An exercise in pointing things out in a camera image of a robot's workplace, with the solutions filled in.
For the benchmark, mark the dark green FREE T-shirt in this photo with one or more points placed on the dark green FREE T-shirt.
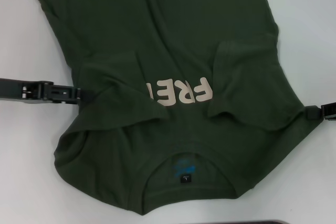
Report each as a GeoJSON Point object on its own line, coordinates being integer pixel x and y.
{"type": "Point", "coordinates": [170, 24]}

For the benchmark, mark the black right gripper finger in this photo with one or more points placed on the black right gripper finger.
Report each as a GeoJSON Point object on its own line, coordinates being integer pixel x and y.
{"type": "Point", "coordinates": [323, 111]}

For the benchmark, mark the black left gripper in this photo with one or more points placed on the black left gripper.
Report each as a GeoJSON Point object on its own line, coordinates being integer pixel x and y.
{"type": "Point", "coordinates": [13, 87]}

